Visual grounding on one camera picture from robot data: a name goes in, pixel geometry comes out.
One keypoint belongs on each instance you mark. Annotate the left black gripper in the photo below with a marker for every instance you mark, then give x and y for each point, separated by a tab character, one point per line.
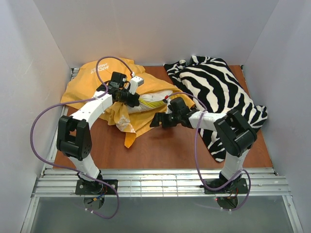
132	99

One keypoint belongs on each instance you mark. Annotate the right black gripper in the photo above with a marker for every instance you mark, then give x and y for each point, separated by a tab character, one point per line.
162	119

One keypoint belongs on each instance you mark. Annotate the white pillow yellow edge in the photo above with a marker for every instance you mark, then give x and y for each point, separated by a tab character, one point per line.
150	101

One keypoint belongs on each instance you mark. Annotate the yellow pillowcase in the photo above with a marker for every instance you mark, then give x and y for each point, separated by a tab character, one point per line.
133	124

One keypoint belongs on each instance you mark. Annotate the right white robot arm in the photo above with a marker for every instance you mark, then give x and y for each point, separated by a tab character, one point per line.
234	131

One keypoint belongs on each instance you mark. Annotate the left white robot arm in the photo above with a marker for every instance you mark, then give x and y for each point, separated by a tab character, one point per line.
73	136

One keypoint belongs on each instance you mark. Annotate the zebra striped blanket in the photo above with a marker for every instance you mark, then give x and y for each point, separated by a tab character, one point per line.
211	84

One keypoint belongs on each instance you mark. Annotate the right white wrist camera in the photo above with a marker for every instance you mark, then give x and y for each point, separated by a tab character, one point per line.
167	101

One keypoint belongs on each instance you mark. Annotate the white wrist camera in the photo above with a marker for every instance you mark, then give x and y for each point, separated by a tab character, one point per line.
134	83
167	101

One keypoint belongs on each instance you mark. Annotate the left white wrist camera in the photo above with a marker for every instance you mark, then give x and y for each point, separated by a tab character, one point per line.
134	83

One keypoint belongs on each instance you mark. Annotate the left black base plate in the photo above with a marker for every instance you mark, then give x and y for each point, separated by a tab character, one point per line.
92	188

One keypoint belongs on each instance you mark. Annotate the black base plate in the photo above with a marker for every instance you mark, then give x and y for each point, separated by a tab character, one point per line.
92	188
238	186

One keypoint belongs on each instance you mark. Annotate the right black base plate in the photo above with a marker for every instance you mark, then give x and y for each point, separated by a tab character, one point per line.
238	186

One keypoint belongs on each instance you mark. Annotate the aluminium rail frame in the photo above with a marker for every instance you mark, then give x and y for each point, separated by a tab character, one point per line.
166	200

